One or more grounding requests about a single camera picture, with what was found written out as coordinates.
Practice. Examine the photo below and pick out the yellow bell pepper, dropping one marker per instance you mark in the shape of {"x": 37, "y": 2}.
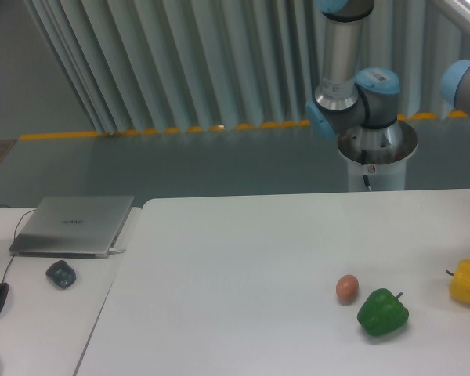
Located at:
{"x": 459, "y": 287}

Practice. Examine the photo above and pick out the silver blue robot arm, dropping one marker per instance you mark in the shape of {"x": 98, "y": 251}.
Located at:
{"x": 342, "y": 58}

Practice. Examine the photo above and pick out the green bell pepper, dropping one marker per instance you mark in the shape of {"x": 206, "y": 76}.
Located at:
{"x": 382, "y": 313}

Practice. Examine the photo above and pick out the brown egg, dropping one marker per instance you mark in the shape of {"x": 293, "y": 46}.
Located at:
{"x": 347, "y": 289}

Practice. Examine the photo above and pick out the grey folding curtain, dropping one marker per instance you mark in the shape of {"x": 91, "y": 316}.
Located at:
{"x": 138, "y": 65}

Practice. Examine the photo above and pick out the white usb plug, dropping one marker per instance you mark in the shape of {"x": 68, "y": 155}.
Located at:
{"x": 115, "y": 251}

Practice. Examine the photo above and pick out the silver laptop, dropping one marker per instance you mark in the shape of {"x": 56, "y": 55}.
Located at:
{"x": 73, "y": 227}

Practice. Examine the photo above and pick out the dark small tray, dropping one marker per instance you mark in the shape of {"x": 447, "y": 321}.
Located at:
{"x": 61, "y": 274}

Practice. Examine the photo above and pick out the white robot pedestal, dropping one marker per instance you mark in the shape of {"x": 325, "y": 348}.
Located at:
{"x": 377, "y": 159}

